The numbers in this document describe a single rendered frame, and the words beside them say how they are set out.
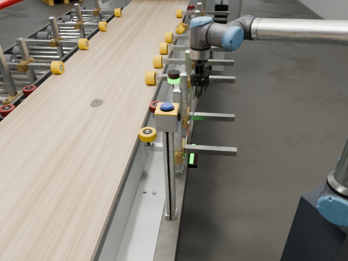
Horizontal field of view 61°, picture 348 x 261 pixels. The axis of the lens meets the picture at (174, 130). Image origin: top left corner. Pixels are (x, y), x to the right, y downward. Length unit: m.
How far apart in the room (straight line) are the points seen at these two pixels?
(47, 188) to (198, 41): 0.82
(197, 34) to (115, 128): 0.57
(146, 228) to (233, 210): 1.01
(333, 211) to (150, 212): 0.75
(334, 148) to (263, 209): 1.05
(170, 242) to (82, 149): 0.54
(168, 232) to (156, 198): 0.27
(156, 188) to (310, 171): 1.54
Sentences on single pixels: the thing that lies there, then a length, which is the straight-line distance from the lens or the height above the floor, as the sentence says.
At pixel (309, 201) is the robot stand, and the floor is 0.60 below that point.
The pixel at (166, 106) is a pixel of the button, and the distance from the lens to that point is 0.93.
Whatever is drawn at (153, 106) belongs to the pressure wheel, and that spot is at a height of 0.91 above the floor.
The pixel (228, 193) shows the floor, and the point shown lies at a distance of 2.34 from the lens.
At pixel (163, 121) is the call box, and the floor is 1.19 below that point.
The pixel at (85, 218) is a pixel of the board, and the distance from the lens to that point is 1.07.
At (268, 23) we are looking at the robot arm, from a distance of 1.28.
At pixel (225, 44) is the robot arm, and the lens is 1.21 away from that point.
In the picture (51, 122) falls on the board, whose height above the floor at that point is 0.90.
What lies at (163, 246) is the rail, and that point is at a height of 0.70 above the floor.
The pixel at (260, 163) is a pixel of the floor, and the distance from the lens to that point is 2.64.
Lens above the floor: 1.70
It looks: 35 degrees down
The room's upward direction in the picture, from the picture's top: 2 degrees counter-clockwise
